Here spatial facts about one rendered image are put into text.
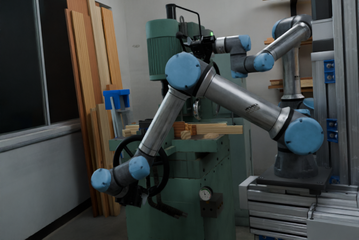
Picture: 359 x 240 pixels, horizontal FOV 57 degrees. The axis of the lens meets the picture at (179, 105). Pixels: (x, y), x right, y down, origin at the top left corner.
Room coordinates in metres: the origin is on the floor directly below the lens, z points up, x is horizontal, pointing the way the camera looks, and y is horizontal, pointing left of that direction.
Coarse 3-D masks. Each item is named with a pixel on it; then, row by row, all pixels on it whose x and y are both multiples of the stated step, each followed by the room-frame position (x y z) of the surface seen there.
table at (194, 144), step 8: (120, 136) 1.85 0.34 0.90; (128, 136) 1.83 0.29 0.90; (192, 136) 1.67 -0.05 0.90; (200, 136) 1.65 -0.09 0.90; (224, 136) 1.65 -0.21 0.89; (112, 144) 1.75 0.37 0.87; (128, 144) 1.71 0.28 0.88; (136, 144) 1.69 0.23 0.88; (176, 144) 1.60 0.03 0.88; (184, 144) 1.59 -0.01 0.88; (192, 144) 1.57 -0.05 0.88; (200, 144) 1.56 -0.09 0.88; (208, 144) 1.54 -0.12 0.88; (216, 144) 1.53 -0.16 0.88; (224, 144) 1.64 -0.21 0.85; (168, 152) 1.53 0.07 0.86
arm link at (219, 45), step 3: (216, 39) 1.55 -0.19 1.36; (219, 39) 1.54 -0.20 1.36; (222, 39) 1.53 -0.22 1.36; (216, 42) 1.54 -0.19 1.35; (219, 42) 1.53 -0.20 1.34; (222, 42) 1.53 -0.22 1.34; (216, 45) 1.53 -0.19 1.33; (219, 45) 1.53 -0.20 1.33; (222, 45) 1.52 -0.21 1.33; (216, 48) 1.54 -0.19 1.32; (219, 48) 1.53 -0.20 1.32; (222, 48) 1.53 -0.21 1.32; (216, 51) 1.56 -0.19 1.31; (219, 51) 1.54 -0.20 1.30; (222, 51) 1.53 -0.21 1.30
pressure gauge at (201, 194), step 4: (204, 188) 1.49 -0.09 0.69; (208, 188) 1.49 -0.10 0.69; (200, 192) 1.50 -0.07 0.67; (208, 192) 1.48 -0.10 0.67; (212, 192) 1.49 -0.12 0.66; (200, 196) 1.50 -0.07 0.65; (204, 196) 1.49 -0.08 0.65; (208, 196) 1.48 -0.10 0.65; (212, 196) 1.50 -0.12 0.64; (204, 200) 1.49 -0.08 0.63; (208, 200) 1.51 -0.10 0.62
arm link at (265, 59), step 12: (300, 24) 1.54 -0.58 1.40; (288, 36) 1.49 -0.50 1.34; (300, 36) 1.51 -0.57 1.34; (264, 48) 1.45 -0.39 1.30; (276, 48) 1.44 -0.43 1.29; (288, 48) 1.48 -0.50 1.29; (252, 60) 1.41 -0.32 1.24; (264, 60) 1.37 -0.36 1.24; (276, 60) 1.46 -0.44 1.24; (252, 72) 1.45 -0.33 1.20
